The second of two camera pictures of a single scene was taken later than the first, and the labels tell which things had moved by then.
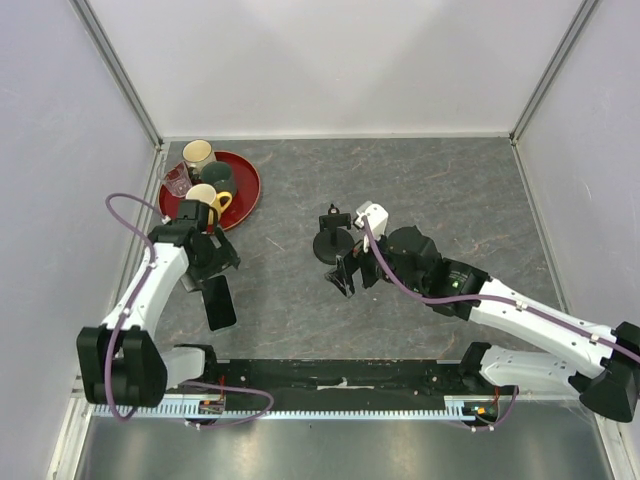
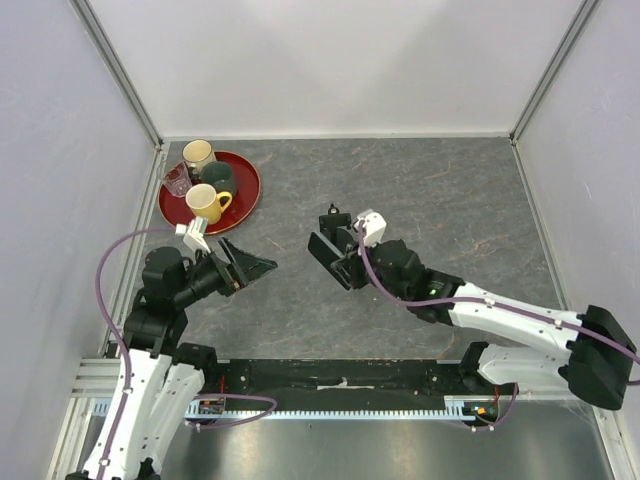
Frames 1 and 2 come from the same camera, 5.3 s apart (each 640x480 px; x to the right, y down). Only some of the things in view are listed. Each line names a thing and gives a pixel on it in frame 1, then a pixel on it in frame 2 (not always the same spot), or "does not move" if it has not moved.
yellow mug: x=216 y=203 does not move
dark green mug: x=219 y=174 does not move
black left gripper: x=222 y=258 -> x=250 y=267
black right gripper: x=341 y=275 does not move
